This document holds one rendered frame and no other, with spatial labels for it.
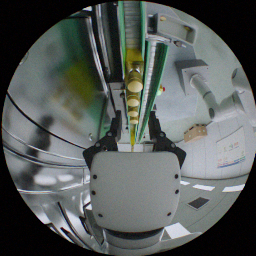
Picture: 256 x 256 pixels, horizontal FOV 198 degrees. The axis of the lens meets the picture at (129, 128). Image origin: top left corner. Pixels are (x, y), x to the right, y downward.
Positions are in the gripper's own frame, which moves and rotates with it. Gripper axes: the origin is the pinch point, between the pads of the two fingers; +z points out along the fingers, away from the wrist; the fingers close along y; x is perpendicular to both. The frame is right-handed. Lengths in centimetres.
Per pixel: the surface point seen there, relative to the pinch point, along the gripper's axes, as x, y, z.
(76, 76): 6.9, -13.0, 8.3
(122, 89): -10.3, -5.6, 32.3
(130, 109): -7.2, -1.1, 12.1
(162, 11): 50, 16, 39
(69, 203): -7.8, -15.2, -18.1
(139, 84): 3.2, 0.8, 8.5
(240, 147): -63, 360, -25
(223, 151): -162, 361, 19
